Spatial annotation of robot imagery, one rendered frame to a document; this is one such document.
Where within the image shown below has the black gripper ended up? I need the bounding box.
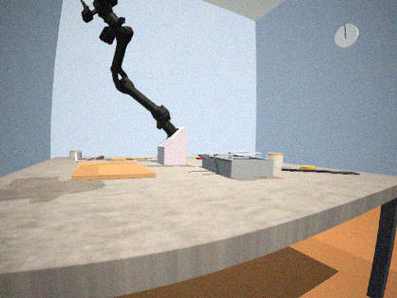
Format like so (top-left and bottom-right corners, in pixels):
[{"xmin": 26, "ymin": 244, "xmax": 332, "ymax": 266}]
[{"xmin": 81, "ymin": 0, "xmax": 118, "ymax": 23}]

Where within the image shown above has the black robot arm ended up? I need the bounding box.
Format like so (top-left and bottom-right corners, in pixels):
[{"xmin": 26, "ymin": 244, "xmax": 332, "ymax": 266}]
[{"xmin": 92, "ymin": 0, "xmax": 179, "ymax": 137}]

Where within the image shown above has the light brown wooden board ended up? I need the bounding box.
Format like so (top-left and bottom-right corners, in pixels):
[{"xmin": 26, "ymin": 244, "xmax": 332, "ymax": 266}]
[{"xmin": 72, "ymin": 161, "xmax": 156, "ymax": 180}]

